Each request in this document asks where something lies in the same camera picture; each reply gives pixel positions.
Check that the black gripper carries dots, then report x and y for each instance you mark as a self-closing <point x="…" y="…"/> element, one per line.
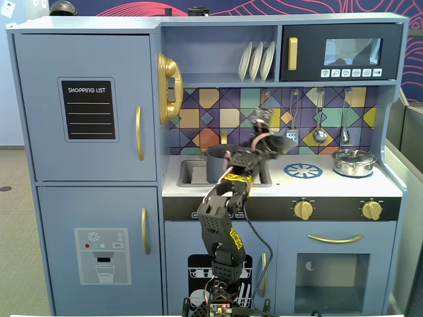
<point x="278" y="144"/>

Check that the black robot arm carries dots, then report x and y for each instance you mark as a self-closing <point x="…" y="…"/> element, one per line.
<point x="215" y="228"/>

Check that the shiny steel pot lid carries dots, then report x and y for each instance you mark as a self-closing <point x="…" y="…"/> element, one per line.
<point x="352" y="154"/>

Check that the steel slotted spatula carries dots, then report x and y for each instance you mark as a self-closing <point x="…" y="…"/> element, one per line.
<point x="291" y="134"/>

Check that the steel ladle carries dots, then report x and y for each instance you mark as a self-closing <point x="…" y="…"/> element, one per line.
<point x="319" y="136"/>

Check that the gold toy faucet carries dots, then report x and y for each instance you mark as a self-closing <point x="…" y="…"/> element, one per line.
<point x="224" y="137"/>

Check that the dark gray toy pot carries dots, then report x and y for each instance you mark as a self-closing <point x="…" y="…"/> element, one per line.
<point x="215" y="165"/>

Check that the small steel spoon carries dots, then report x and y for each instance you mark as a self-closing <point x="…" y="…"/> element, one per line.
<point x="345" y="136"/>

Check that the gold stove knob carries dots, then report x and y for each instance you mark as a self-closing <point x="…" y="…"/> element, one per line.
<point x="303" y="210"/>
<point x="371" y="210"/>

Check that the colourful tile backsplash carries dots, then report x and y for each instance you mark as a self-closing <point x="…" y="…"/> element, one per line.
<point x="211" y="115"/>

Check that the white toy plate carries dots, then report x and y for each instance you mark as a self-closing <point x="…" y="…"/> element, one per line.
<point x="267" y="61"/>
<point x="256" y="61"/>
<point x="244" y="62"/>

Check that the black stove control panel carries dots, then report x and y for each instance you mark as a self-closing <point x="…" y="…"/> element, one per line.
<point x="337" y="209"/>

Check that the gray toy sink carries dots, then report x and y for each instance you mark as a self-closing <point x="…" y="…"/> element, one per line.
<point x="193" y="173"/>

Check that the blue oven door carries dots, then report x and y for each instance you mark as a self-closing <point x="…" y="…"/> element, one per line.
<point x="287" y="241"/>

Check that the dark microwave door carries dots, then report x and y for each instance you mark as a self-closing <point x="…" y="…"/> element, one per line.
<point x="310" y="33"/>

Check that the gold toy telephone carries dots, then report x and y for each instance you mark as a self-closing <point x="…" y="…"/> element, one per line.
<point x="170" y="67"/>

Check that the black round container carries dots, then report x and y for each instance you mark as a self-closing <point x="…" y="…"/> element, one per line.
<point x="197" y="11"/>

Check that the black table clamp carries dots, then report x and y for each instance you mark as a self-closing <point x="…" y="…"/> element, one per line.
<point x="267" y="305"/>
<point x="186" y="307"/>

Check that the small black cylinder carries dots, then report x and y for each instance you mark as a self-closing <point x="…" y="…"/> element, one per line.
<point x="168" y="12"/>

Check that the robot control board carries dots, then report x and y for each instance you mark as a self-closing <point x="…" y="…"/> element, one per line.
<point x="219" y="308"/>

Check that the black shopping list board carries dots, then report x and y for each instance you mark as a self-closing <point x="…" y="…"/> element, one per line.
<point x="89" y="109"/>

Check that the blue wooden play kitchen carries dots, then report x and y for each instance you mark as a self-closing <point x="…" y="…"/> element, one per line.
<point x="99" y="25"/>

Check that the blue freezer door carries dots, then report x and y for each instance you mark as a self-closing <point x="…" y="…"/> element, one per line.
<point x="66" y="204"/>

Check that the blue fridge door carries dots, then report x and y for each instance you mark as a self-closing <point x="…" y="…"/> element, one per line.
<point x="39" y="99"/>

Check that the black helmet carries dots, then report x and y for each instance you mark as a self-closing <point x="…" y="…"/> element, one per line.
<point x="62" y="8"/>

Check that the dark floor disc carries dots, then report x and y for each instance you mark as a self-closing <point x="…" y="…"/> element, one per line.
<point x="5" y="188"/>

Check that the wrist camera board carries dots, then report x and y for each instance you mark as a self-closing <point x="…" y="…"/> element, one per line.
<point x="266" y="115"/>

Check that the gray partition wall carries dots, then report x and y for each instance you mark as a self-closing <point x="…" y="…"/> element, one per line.
<point x="409" y="132"/>

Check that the white wall poster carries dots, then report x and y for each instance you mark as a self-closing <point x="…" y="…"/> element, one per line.
<point x="8" y="9"/>

